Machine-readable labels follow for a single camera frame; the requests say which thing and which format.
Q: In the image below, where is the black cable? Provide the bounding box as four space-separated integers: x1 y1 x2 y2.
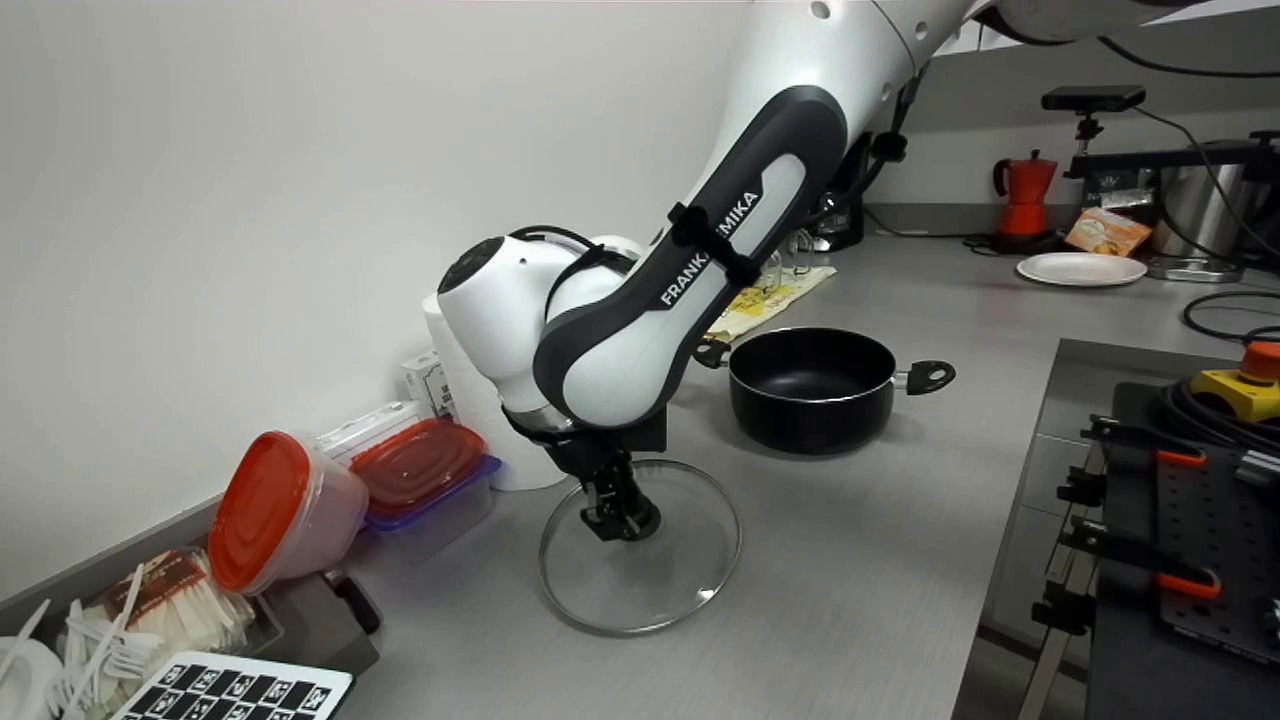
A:
1179 288 1280 342

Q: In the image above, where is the rectangular container with blue lid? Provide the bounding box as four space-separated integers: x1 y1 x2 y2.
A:
357 457 506 571

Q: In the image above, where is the orange snack packet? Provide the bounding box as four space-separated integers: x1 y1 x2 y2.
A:
1062 203 1157 259

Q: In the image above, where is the glass lid with black knob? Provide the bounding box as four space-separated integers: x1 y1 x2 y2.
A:
536 453 746 641

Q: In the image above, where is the rectangular container with red lid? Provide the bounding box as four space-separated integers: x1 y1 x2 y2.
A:
350 414 491 528

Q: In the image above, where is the clear plastic container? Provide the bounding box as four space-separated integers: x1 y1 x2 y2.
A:
312 395 433 465

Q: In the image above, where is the yellow emergency stop button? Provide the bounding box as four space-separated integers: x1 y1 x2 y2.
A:
1189 334 1280 426

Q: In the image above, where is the red moka pot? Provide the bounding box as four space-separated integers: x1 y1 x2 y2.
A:
989 148 1062 253

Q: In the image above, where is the grey metal tray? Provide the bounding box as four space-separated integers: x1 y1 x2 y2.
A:
251 569 390 676

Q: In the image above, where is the steel kettle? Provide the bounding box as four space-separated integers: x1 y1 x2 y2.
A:
1152 155 1251 281

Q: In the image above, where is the bag of white plastic cutlery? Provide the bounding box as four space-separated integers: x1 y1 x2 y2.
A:
56 548 256 689

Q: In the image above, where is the black camera on stand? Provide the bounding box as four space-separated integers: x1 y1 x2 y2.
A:
1039 84 1152 160

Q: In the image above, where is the black pot with two handles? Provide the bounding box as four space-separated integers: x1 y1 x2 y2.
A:
690 322 960 458

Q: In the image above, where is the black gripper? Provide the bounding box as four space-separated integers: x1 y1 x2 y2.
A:
534 421 664 543

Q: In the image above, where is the yellow red printed tea towel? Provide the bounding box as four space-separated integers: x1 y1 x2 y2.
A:
706 259 841 347

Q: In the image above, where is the black white calibration board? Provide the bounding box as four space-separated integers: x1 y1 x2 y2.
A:
111 651 357 720

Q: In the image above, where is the white dinner plate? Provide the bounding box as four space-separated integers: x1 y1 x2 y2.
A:
1011 247 1152 290

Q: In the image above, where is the round container with red lid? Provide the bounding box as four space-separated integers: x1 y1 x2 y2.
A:
205 426 374 599

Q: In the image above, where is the white wall outlet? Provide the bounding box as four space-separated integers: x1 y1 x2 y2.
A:
398 347 457 422

